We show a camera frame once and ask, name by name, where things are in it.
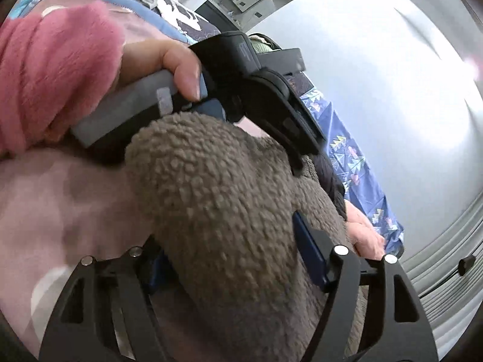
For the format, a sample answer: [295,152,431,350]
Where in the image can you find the dark floral pillow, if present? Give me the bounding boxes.
[281,71,314,100]

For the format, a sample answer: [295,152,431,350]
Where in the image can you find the person's left hand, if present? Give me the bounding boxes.
[113,39,201,100]

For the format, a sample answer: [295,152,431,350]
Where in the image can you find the green pillow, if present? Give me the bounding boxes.
[249,34,282,54]

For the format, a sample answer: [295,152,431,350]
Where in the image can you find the blue tree print sheet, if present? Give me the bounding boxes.
[300,87,405,261]

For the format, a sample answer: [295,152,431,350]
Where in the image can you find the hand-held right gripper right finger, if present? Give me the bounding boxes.
[293,211,440,362]

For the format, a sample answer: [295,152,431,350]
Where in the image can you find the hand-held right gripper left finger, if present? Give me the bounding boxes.
[38,236,174,362]

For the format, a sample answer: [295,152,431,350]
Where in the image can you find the peach cloth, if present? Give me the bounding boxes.
[345,200,387,261]

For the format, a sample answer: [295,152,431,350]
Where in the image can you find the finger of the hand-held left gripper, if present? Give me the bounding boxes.
[241,70,326,177]
[189,97,229,123]

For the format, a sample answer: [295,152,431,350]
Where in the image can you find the dark cabinet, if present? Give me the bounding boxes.
[194,0,246,34]

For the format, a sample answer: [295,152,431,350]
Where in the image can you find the brown fleece jacket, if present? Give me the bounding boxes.
[124,113,378,362]

